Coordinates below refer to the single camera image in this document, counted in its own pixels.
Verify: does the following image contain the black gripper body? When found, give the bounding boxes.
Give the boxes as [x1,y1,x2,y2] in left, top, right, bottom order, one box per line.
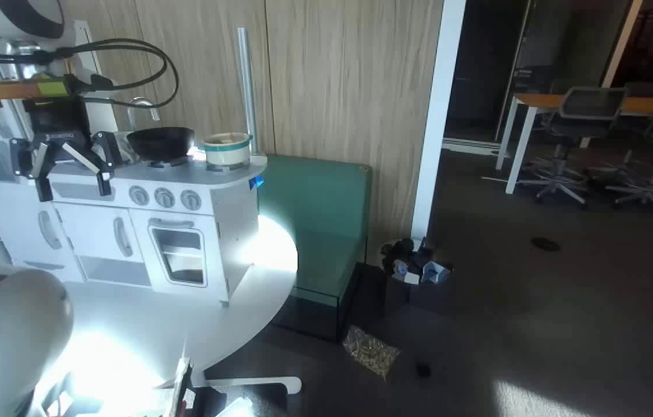
[23,98,92,153]

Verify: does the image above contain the white bowl with teal stripe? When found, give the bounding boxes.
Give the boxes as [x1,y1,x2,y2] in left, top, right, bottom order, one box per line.
[200,129,255,171]

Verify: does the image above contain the black bowl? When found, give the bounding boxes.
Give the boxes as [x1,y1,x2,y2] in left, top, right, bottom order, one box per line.
[124,124,196,164]

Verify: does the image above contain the round white kitchen knob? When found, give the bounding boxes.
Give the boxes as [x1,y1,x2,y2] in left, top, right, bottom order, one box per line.
[127,182,153,208]
[153,184,178,210]
[178,187,204,213]

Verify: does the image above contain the white toy kitchen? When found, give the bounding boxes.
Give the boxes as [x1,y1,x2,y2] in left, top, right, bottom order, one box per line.
[0,18,272,308]

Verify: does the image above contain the white table base foot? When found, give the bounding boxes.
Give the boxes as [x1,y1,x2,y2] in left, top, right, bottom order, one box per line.
[200,373,304,398]

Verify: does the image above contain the speckled floor mat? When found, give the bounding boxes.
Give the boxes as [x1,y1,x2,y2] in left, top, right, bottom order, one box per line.
[340,322,402,380]

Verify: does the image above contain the white pillar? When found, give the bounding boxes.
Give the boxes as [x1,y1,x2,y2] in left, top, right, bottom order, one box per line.
[407,0,469,250]

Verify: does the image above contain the orange top table white legs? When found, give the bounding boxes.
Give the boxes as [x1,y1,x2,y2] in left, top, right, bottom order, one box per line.
[493,89,653,196]

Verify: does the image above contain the wooden wrist mount plate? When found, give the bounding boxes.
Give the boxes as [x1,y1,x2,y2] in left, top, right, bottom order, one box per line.
[0,79,75,103]

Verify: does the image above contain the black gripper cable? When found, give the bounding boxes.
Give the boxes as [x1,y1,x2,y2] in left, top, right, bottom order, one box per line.
[69,37,184,110]
[53,44,172,95]

